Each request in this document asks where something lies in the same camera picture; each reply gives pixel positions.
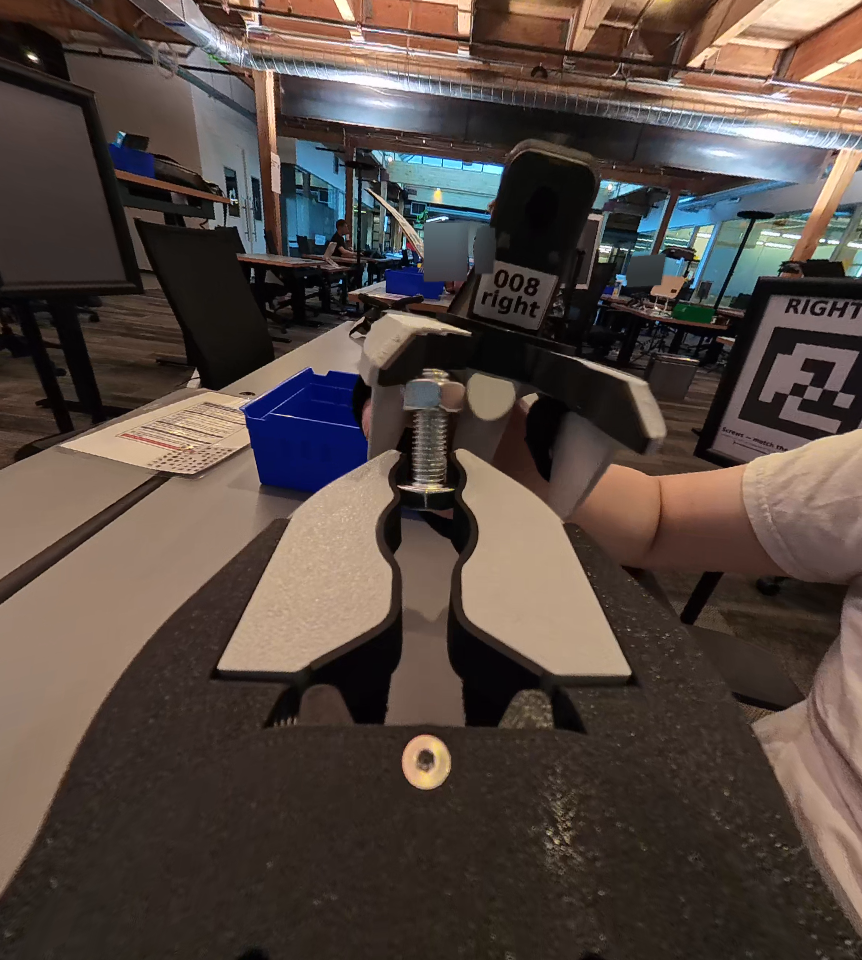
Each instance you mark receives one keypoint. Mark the black framed display easel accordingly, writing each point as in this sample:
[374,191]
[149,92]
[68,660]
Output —
[40,180]

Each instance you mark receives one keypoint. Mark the person's light clothing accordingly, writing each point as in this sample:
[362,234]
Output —
[851,637]

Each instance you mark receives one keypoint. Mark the wooden support column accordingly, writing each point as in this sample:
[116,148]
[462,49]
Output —
[268,165]
[825,202]

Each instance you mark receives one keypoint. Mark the blue plastic bin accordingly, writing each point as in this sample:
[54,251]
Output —
[303,435]
[404,283]

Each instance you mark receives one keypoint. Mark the wooden office desk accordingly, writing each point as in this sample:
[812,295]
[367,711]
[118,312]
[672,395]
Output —
[288,262]
[401,298]

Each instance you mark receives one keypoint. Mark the grey waste bin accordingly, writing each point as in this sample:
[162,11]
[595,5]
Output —
[671,375]

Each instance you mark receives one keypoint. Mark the black white marker board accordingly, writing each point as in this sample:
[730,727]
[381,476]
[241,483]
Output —
[813,367]

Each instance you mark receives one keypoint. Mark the person's right hand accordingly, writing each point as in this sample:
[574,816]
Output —
[513,457]

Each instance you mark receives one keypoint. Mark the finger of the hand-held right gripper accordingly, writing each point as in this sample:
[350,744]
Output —
[389,337]
[641,412]

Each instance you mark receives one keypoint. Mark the green plastic crate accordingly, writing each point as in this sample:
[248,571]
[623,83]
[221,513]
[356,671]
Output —
[693,311]

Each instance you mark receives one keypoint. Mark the silver hex bolt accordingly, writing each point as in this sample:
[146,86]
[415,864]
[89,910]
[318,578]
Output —
[427,450]

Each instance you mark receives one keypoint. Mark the black chair armrest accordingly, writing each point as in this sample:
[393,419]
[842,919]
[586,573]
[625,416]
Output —
[746,667]

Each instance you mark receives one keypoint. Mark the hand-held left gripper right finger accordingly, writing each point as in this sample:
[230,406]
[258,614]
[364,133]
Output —
[543,600]

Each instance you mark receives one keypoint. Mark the idle hand-held gripper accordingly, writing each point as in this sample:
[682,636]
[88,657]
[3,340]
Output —
[382,304]

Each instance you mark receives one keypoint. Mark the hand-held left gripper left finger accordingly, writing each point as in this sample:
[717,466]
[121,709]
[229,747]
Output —
[311,592]

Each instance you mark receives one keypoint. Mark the laminated instruction sheet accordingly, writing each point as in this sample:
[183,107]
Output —
[160,435]

